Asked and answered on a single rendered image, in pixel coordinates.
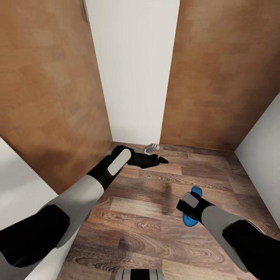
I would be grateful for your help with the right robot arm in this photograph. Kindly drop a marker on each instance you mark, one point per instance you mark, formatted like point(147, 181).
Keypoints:
point(249, 247)

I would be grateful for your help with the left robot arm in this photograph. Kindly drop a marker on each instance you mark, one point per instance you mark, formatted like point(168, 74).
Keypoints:
point(25, 244)

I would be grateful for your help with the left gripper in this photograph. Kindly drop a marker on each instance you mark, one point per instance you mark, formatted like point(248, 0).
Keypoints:
point(151, 161)

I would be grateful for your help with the sliding door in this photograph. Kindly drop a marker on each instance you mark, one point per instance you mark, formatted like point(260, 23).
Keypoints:
point(225, 71)
point(52, 109)

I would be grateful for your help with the sandal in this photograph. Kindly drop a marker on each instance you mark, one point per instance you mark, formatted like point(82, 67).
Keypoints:
point(186, 219)

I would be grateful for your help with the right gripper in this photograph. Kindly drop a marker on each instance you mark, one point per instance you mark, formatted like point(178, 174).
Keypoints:
point(180, 206)

